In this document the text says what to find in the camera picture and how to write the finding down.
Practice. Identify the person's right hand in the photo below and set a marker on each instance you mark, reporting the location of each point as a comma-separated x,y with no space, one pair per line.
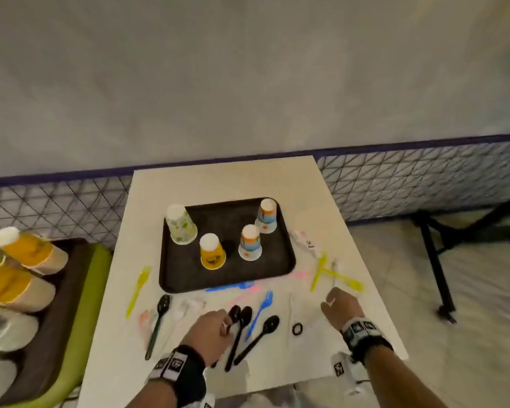
342,308

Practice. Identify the person's left hand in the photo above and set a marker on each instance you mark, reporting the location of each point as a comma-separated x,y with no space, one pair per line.
208,333

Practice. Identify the white plastic fork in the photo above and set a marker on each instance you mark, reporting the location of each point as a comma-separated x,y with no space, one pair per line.
191,305

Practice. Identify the pink plastic fork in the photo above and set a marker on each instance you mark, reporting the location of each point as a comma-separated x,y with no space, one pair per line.
246,297

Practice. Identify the orange stained tissue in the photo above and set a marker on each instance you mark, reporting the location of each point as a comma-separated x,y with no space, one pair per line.
143,320

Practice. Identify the white tissue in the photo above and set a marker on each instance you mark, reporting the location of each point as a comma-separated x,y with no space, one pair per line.
304,240

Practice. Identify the yellow cartoon paper cup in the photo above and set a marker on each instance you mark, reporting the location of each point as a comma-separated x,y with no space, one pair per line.
212,254

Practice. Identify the blue orange palm paper cup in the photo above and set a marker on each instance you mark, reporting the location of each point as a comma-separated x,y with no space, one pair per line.
266,216
250,244

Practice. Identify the green fruit print paper cup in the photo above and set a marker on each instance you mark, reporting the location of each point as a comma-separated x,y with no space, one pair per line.
180,227

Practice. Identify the dark brown tray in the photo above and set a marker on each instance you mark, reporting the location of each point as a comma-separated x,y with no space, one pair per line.
233,225
63,301

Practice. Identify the stack of yellow paper cups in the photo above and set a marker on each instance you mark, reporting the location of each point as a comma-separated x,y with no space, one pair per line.
29,250
12,288

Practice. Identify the person's left forearm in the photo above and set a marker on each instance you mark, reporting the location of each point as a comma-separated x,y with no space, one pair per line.
153,397

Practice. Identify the person's right forearm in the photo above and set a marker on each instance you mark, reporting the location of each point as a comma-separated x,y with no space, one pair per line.
399,382

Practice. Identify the person's white clothing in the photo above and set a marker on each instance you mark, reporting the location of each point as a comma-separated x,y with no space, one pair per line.
280,399

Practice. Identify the black marker wristband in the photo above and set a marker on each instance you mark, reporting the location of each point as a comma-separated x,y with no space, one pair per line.
187,369
365,335

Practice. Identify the black metal stand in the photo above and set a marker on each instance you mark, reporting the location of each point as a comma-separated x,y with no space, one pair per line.
435,259

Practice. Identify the white table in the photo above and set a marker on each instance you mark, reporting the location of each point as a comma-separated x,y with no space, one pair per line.
221,182

